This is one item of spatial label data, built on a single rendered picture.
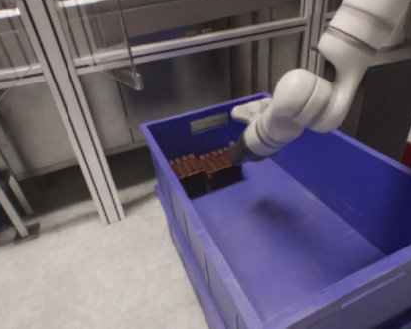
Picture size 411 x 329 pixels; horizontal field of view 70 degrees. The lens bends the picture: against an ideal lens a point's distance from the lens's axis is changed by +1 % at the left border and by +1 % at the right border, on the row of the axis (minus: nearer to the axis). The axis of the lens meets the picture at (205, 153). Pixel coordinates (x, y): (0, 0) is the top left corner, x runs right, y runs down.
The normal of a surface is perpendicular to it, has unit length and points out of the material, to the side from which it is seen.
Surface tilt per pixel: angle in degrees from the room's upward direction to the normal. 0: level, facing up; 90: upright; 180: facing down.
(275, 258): 0
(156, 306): 0
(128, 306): 0
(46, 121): 90
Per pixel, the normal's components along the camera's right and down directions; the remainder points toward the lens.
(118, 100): 0.38, 0.47
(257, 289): -0.09, -0.84
